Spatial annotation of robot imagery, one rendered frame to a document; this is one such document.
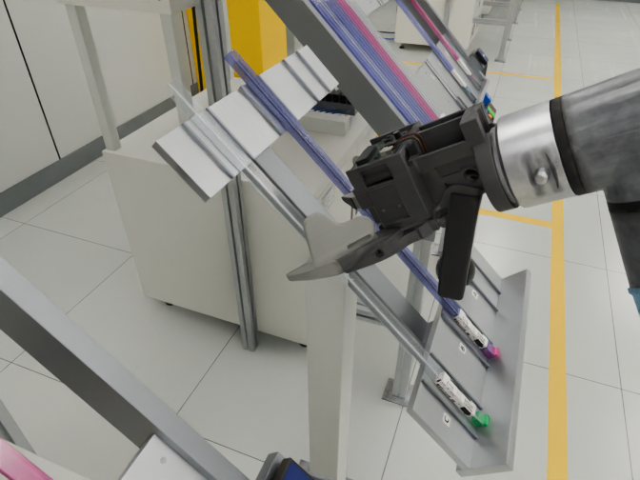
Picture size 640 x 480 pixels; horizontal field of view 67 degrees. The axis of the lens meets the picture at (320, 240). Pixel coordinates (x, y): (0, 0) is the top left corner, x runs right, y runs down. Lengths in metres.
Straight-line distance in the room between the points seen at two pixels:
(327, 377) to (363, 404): 0.71
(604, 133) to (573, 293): 1.69
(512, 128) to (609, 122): 0.06
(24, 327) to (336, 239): 0.27
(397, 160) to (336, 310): 0.34
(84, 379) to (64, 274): 1.68
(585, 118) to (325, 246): 0.22
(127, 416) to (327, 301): 0.32
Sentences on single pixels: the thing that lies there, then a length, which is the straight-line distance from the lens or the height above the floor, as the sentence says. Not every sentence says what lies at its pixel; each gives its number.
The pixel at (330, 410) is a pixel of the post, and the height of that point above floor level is 0.51.
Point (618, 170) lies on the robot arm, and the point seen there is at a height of 1.08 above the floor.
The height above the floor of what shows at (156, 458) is 0.84.
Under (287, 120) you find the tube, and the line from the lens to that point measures 0.58.
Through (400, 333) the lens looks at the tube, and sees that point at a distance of 0.55.
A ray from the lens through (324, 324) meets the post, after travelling 0.71.
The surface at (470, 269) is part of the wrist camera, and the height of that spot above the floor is 0.95.
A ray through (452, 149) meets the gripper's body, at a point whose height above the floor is 1.07.
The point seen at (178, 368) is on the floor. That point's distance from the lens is 1.64.
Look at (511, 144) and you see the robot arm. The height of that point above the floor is 1.08.
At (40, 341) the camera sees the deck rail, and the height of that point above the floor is 0.93.
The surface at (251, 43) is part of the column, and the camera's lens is 3.33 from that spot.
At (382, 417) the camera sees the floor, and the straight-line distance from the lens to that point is 1.49.
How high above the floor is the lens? 1.24
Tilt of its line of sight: 37 degrees down
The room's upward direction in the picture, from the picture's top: straight up
